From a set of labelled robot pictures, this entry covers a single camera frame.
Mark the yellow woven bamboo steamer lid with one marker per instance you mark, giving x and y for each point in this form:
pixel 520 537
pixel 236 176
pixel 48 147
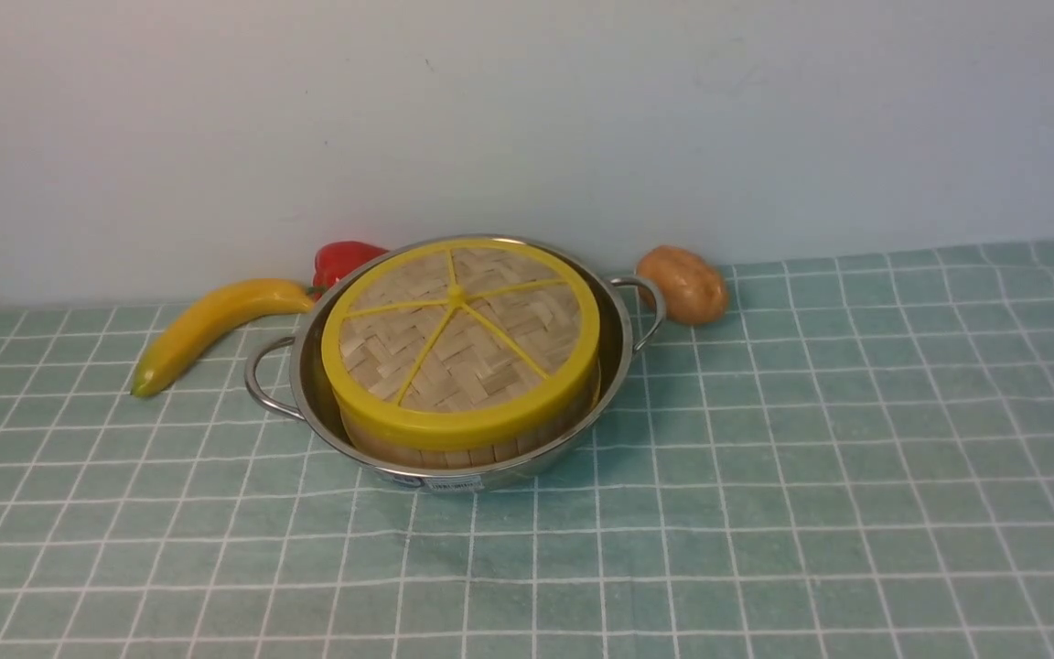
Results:
pixel 459 344

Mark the yellow rimmed bamboo steamer basket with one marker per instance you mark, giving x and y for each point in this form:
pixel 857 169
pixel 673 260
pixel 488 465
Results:
pixel 372 443

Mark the stainless steel pot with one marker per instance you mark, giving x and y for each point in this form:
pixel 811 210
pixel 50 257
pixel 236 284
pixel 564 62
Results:
pixel 286 376

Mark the brown toy potato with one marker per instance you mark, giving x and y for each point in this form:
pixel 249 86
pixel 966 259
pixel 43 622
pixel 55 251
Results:
pixel 694 291

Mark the red toy bell pepper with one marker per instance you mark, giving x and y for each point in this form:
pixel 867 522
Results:
pixel 336 260

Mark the yellow toy banana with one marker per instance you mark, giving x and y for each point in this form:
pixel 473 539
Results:
pixel 209 319

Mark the green checkered tablecloth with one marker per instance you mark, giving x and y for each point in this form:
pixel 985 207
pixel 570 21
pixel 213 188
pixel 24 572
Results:
pixel 857 462

